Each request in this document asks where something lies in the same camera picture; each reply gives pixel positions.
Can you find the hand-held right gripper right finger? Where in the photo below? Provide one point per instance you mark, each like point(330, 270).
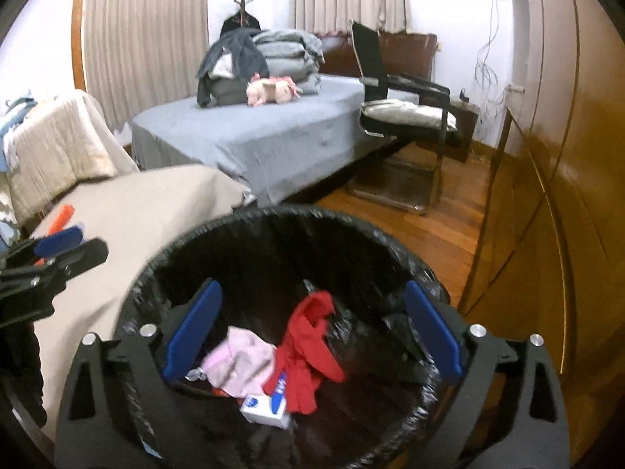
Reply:
point(432, 332)

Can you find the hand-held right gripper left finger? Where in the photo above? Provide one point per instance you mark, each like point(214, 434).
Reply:
point(193, 332)

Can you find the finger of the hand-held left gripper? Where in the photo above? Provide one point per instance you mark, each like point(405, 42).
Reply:
point(80, 256)
point(61, 242)

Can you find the pink cloth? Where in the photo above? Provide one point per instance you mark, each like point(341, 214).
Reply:
point(239, 356)

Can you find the white and blue box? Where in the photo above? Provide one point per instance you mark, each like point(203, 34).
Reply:
point(259, 408)

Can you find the red cloth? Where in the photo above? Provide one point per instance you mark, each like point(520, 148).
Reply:
point(302, 347)

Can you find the black bag-lined trash bin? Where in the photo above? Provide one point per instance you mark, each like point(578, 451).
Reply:
point(273, 254)

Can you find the beige tablecloth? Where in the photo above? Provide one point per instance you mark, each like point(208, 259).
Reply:
point(136, 224)

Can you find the white scalloped cloth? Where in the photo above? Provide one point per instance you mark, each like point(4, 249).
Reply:
point(7, 205)

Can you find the beige quilted blanket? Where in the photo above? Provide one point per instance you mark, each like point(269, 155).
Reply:
point(58, 141)

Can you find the blue cloth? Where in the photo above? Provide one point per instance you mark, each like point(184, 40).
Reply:
point(19, 107)

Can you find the dark wooden nightstand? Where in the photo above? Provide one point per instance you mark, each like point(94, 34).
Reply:
point(464, 127)

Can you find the bed with grey-blue sheet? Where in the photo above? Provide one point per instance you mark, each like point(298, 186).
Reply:
point(273, 132)

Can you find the silver seat cushion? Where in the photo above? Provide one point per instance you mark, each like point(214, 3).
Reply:
point(405, 115)

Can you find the dark grey pillow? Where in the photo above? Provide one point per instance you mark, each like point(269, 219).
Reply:
point(224, 90)

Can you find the wooden side desk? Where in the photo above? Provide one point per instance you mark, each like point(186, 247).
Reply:
point(508, 122)

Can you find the wide beige curtain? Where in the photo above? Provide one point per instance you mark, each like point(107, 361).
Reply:
point(146, 34)

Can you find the wooden wardrobe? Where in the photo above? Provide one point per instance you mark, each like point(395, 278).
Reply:
point(561, 132)

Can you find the white folded cloth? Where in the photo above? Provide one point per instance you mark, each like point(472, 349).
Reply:
point(223, 64)

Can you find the pink pig plush toy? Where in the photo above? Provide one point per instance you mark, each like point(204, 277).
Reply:
point(266, 92)

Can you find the dark grey fleece blanket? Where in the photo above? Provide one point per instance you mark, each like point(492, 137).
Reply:
point(244, 53)

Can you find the dark wooden headboard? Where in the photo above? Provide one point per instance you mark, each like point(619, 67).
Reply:
point(405, 53)

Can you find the black office chair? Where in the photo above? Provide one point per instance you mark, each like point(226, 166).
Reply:
point(368, 53)

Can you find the folded grey duvet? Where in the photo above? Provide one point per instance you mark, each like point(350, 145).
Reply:
point(288, 53)

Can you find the wooden coat rack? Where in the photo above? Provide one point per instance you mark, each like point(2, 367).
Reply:
point(240, 5)

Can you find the wooden window frame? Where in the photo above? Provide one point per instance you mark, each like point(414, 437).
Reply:
point(77, 34)

